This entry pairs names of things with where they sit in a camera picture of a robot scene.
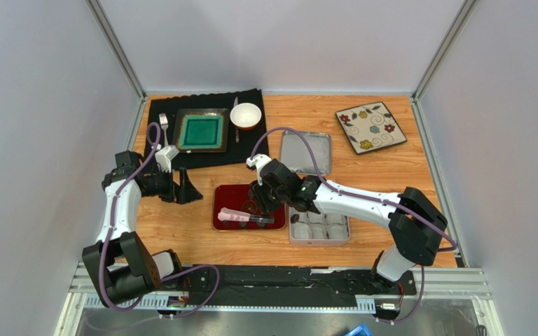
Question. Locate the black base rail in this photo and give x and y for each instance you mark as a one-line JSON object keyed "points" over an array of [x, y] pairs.
{"points": [[280, 287]]}

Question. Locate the white bowl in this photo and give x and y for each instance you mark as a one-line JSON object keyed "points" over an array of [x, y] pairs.
{"points": [[245, 116]]}

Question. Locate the silver tin lid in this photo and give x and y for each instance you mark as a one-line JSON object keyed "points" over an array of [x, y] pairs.
{"points": [[295, 155]]}

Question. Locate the blue plastic bin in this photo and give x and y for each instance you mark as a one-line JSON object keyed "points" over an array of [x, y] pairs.
{"points": [[361, 330]]}

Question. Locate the pink handled metal tongs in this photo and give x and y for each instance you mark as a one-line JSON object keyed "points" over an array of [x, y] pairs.
{"points": [[226, 214]]}

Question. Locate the green square plate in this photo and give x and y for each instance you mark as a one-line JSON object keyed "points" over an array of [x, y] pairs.
{"points": [[203, 130]]}

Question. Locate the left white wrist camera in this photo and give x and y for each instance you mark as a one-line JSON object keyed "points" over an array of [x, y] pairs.
{"points": [[164, 157]]}

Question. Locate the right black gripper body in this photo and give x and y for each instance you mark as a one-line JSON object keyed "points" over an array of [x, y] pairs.
{"points": [[260, 197]]}

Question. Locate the silver knife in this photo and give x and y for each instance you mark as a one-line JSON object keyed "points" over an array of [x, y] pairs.
{"points": [[237, 138]]}

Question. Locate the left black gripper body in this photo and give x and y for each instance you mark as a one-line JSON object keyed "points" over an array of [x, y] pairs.
{"points": [[160, 185]]}

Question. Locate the floral square plate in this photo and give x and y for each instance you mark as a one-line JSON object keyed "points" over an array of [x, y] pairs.
{"points": [[370, 127]]}

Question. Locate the silver fork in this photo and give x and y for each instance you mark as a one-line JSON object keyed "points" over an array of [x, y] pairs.
{"points": [[163, 120]]}

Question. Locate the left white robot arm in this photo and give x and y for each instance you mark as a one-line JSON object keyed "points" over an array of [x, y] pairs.
{"points": [[118, 263]]}

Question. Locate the silver tin with paper cups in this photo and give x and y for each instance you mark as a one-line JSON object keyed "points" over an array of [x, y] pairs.
{"points": [[318, 230]]}

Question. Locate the red lacquer tray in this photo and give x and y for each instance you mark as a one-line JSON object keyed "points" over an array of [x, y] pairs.
{"points": [[238, 197]]}

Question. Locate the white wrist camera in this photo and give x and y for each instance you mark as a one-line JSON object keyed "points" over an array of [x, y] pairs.
{"points": [[164, 157], [257, 163]]}

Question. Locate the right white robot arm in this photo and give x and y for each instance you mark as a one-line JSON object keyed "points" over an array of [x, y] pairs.
{"points": [[415, 224]]}

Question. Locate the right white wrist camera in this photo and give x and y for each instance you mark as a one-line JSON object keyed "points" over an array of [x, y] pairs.
{"points": [[257, 163]]}

